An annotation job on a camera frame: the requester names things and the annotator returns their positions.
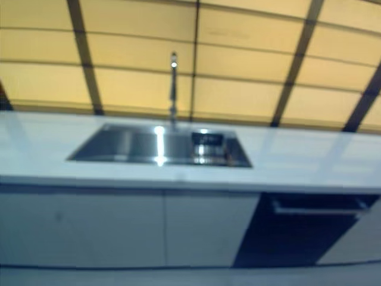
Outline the black built-in dishwasher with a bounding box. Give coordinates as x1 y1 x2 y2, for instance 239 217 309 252
233 192 379 268

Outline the black dish drying rack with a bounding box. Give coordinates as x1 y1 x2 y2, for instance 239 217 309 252
190 130 230 166

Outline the chrome pull-down faucet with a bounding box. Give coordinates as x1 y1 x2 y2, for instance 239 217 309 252
168 51 179 132

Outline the stainless steel kitchen sink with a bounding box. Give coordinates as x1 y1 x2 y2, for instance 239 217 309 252
67 123 253 169

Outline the white cabinet door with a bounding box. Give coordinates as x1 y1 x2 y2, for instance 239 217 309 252
0 185 166 268
162 189 260 268

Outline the white cabinet end panel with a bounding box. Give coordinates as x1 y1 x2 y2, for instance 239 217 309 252
316 216 381 266

